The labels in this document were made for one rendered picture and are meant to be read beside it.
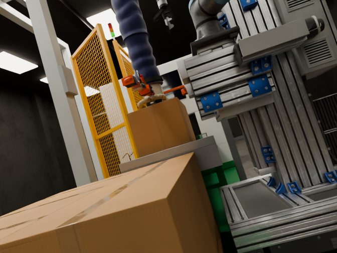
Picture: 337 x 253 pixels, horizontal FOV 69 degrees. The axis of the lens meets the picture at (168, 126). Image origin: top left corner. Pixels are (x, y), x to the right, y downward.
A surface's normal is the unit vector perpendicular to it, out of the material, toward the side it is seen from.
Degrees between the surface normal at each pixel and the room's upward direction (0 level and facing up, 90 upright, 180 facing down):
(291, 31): 90
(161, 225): 90
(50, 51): 90
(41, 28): 90
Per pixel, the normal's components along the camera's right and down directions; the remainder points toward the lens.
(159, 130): -0.17, -0.03
